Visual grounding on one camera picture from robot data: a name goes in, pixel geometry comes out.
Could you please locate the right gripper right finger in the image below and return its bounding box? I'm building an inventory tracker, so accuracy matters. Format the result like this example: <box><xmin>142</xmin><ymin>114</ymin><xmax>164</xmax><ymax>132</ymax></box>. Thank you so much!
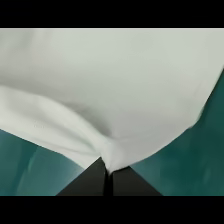
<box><xmin>109</xmin><ymin>165</ymin><xmax>164</xmax><ymax>197</ymax></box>

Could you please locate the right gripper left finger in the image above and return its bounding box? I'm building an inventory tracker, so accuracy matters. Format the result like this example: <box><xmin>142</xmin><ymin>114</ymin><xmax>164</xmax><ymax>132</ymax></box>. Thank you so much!
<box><xmin>55</xmin><ymin>156</ymin><xmax>109</xmax><ymax>197</ymax></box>

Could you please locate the white garment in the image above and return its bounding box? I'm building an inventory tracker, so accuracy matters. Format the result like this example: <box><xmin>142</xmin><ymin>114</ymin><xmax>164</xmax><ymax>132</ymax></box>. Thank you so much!
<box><xmin>0</xmin><ymin>27</ymin><xmax>224</xmax><ymax>175</ymax></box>

